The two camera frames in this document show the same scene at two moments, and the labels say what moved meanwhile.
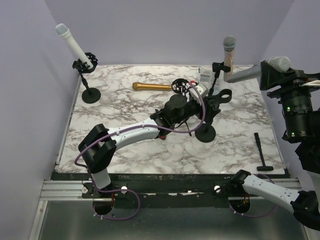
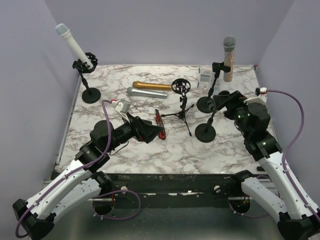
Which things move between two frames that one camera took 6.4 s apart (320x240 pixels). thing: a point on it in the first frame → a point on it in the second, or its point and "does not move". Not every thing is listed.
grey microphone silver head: [282, 63] → [133, 91]
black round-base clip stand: [225, 95] does not move
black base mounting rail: [174, 190] does not move
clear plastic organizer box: [207, 76] does not move
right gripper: [270, 76] → [236, 98]
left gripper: [207, 110] → [141, 129]
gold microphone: [139, 86] does not move
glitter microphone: [229, 43] does not move
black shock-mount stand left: [92, 95] does not move
